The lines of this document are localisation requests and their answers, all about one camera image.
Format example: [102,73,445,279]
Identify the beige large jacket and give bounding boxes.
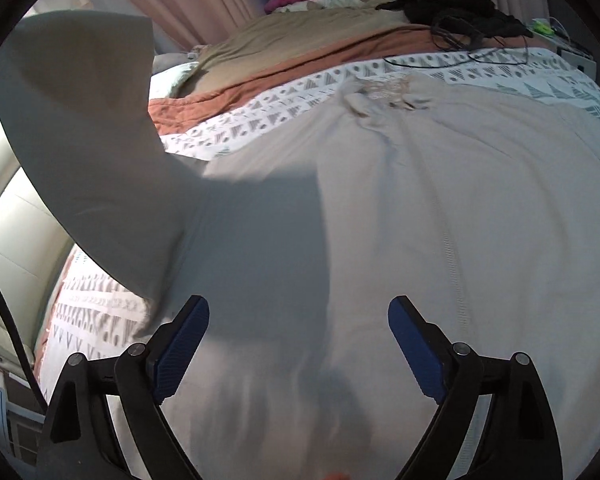
[0,11,600,479]

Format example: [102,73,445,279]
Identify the black clothes pile on bed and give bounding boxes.
[376,0,533,41]

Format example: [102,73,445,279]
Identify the white geometric patterned bedspread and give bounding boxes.
[41,49,600,420]

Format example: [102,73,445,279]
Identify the cream padded headboard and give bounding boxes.
[0,126,72,362]

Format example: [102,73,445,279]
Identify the rust orange quilt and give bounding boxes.
[32,23,556,386]

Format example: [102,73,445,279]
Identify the white pillow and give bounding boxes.
[148,62,198,100]

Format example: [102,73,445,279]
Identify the olive tan blanket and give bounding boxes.
[170,8,408,98]

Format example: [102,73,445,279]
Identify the white bedside drawer cabinet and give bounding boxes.
[529,16,597,80]

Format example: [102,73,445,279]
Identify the green object on cabinet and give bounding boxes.
[531,18,554,36]

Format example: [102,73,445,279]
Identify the black camera cable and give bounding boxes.
[0,257,48,413]

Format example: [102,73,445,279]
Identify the black cable on bed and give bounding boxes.
[381,14,531,72]

